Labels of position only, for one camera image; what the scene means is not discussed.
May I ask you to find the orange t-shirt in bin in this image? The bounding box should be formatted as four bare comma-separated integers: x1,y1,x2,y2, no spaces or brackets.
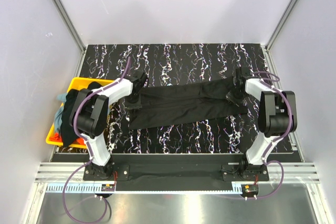
49,133,85,145

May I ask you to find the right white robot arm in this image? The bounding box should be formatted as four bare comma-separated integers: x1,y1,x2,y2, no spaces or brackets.
226,67,297,180

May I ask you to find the right small connector box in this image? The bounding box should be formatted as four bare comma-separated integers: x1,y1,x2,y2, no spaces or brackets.
242,184,259,195

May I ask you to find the left small connector box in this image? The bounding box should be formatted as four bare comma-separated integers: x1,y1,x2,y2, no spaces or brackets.
101,184,116,192

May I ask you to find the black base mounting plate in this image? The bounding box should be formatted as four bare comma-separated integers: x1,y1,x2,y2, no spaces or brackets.
83,154,269,192

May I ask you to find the grey-blue t-shirt in bin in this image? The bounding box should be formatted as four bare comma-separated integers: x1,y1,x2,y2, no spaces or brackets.
54,93,67,134

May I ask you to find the right aluminium frame post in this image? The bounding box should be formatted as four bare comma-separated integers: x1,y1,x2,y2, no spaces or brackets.
265,0,299,51

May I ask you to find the black t-shirt with blue print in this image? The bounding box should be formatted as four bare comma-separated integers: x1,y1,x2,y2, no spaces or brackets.
60,82,103,147

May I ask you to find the left aluminium frame post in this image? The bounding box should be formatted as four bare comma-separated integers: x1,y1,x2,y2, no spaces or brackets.
52,0,86,53

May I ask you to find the small connector box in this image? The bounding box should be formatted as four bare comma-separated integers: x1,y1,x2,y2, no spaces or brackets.
242,184,259,195
101,184,116,192

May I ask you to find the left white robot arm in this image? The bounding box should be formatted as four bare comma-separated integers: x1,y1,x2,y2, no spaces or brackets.
69,71,148,180

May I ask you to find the aluminium frame post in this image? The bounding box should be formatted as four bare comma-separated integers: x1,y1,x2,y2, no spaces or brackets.
52,0,86,53
265,0,299,51

